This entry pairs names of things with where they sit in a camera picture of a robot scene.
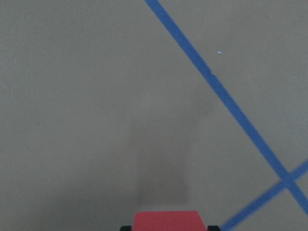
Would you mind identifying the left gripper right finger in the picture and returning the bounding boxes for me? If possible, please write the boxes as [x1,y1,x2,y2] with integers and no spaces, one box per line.
[207,225,219,231]

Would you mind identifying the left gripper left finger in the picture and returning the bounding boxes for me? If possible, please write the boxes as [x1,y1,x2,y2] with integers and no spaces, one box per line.
[120,226,132,231]

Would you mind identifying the red block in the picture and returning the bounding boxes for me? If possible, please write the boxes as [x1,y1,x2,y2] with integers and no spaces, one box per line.
[132,211,207,231]

